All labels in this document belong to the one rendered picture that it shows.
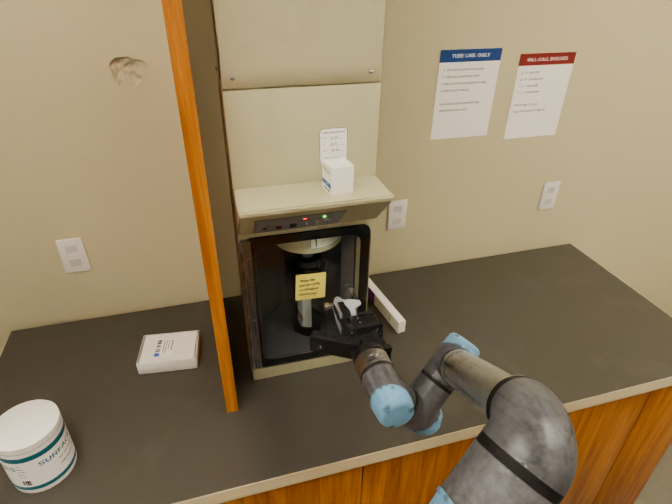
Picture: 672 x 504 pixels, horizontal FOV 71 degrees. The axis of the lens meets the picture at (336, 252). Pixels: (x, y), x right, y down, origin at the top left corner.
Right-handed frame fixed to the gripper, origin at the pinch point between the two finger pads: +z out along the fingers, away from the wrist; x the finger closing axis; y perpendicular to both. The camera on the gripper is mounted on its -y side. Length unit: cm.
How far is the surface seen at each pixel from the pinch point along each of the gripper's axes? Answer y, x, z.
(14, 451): -70, -11, -14
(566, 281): 94, -26, 23
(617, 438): 87, -55, -22
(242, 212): -20.4, 31.0, -5.9
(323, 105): -1.3, 47.2, 5.4
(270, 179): -13.1, 32.4, 5.3
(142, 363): -50, -22, 16
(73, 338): -71, -26, 36
